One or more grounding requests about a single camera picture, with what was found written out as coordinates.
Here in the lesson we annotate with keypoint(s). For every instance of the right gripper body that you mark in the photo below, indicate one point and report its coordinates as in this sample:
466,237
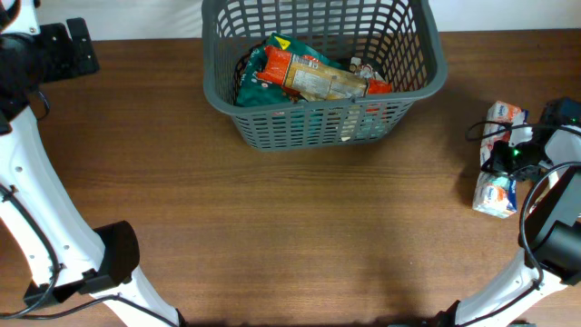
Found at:
501,158

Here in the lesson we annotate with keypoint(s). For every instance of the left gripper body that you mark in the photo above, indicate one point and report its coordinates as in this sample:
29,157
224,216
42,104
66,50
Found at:
58,50

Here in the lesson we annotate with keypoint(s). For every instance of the green Nescafe coffee bag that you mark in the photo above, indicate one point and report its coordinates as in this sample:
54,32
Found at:
254,91

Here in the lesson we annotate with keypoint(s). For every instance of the orange biscuit package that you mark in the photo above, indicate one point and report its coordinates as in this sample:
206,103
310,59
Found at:
323,82

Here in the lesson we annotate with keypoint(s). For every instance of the beige brown snack bag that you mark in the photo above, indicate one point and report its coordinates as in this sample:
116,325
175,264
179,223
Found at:
367,71

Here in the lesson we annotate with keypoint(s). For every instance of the light teal wipes packet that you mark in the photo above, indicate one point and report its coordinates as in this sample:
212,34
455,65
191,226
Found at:
370,131

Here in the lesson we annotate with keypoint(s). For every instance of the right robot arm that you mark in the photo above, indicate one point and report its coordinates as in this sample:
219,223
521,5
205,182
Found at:
548,258

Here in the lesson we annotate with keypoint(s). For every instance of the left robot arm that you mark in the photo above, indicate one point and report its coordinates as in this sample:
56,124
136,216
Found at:
65,255

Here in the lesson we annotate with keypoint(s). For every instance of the grey plastic mesh basket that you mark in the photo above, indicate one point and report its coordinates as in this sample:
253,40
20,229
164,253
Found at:
399,38

